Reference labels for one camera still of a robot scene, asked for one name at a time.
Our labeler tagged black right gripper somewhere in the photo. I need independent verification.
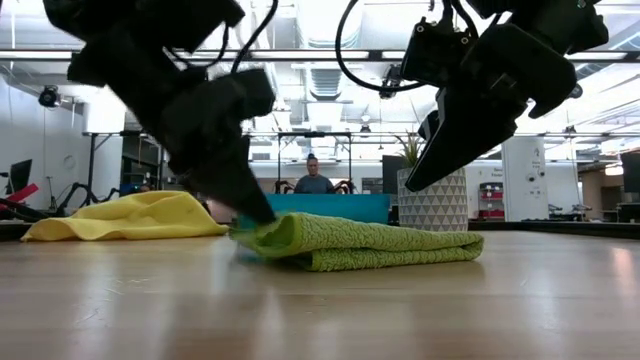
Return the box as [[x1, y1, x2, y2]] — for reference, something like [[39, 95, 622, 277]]
[[404, 22, 579, 193]]

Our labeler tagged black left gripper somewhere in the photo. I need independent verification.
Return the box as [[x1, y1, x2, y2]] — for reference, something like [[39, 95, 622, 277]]
[[67, 29, 277, 225]]

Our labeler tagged yellow microfiber towel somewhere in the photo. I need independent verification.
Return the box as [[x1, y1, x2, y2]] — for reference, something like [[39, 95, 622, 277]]
[[20, 189, 230, 242]]

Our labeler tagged lime green microfiber towel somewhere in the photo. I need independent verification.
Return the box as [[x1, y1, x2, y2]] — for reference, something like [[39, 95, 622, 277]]
[[229, 211, 485, 273]]

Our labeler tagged succulent in patterned white pot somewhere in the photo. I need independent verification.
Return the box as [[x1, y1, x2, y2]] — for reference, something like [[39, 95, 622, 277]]
[[394, 130, 471, 234]]

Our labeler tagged red shelf unit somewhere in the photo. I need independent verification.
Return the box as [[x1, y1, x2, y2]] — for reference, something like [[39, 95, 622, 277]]
[[478, 182, 505, 220]]

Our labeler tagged person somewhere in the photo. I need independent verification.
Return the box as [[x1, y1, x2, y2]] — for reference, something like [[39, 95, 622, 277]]
[[293, 153, 336, 195]]

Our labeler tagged teal plastic bin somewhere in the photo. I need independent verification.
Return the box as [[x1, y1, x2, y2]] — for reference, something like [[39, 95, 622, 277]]
[[234, 193, 392, 226]]

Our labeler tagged black computer monitor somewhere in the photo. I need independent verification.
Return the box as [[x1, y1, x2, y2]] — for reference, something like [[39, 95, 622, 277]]
[[7, 158, 34, 196], [621, 151, 640, 195]]

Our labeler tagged red angled bar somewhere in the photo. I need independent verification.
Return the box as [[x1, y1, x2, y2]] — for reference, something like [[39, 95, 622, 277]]
[[0, 182, 40, 207]]

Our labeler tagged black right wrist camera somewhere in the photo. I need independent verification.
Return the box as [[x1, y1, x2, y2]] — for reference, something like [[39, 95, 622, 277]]
[[399, 17, 476, 89]]

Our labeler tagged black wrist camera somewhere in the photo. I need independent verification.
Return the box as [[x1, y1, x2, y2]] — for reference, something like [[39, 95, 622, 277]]
[[149, 0, 246, 54], [399, 17, 476, 89]]

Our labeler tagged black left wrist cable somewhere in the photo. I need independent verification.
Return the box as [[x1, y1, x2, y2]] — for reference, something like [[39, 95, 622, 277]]
[[164, 0, 280, 76]]

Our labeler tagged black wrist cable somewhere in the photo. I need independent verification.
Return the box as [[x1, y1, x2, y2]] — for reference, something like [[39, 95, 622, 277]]
[[164, 0, 280, 76], [334, 0, 426, 94]]

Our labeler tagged black tall test frame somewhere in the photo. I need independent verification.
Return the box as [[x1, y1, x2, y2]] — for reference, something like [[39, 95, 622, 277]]
[[277, 131, 353, 194]]

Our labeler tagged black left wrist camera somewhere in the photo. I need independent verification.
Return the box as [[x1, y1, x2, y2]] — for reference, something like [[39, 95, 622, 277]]
[[149, 0, 246, 54]]

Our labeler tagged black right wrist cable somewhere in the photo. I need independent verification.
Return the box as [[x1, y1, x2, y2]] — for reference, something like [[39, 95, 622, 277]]
[[334, 0, 426, 94]]

